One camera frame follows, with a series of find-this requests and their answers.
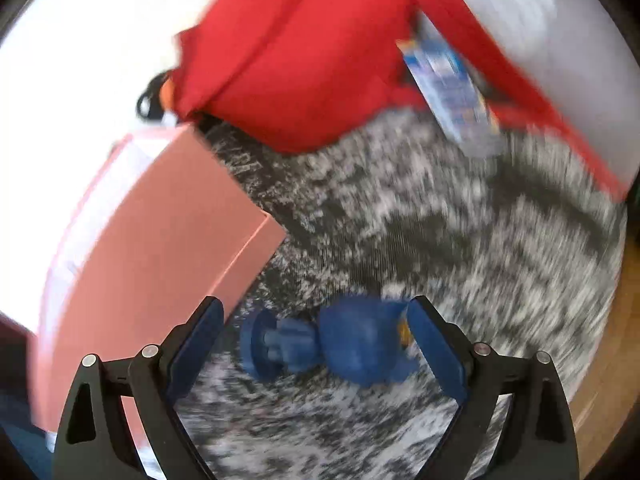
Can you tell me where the grey speckled desk mat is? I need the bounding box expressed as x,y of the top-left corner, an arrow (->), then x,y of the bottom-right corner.
140,107 -> 628,480

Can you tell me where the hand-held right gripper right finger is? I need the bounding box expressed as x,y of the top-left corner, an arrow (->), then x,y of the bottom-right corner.
406,295 -> 580,480

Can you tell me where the pink box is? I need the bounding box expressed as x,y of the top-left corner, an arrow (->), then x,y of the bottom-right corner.
27,125 -> 287,433

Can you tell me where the black and orange object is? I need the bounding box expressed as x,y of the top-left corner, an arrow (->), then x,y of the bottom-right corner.
136,71 -> 177,123

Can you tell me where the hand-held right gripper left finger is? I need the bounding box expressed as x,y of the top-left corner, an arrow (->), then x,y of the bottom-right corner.
52,296 -> 225,480

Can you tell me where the blue toy figure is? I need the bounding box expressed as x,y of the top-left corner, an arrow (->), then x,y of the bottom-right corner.
239,295 -> 418,387

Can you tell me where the blue and white packet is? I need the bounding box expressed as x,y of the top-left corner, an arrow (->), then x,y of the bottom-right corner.
397,12 -> 503,156

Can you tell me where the red fabric bag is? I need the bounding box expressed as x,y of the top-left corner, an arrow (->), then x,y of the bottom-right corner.
170,0 -> 628,201

